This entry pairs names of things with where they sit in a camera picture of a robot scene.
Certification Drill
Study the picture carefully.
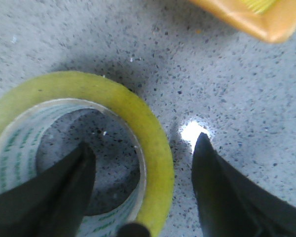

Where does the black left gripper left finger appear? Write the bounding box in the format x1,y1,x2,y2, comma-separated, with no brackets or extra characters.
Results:
0,142,96,237

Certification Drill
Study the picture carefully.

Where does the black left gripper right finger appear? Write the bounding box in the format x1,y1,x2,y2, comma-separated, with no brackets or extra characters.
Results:
191,133,296,237

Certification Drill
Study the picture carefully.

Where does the yellow packing tape roll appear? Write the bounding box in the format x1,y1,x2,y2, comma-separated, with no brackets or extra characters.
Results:
0,71,174,237

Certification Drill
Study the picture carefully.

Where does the yellow woven basket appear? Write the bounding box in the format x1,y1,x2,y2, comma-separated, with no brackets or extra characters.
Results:
191,0,296,43

